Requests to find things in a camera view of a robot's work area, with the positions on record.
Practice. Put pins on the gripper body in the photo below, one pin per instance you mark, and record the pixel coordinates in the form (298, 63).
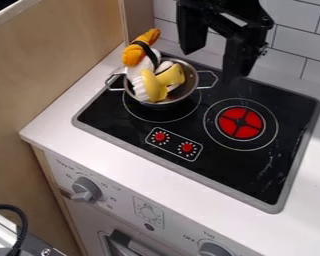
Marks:
(231, 10)

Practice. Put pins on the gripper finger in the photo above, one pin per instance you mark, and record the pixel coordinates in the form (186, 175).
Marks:
(239, 55)
(191, 31)

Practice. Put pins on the silver pot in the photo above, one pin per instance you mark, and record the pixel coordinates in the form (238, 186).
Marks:
(188, 83)

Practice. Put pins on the orange and white toy sushi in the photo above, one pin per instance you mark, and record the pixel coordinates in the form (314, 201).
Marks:
(140, 53)

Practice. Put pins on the yellow and white toy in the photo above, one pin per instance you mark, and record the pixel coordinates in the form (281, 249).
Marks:
(160, 83)

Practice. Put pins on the toy stove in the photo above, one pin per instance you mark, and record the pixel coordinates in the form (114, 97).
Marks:
(256, 160)

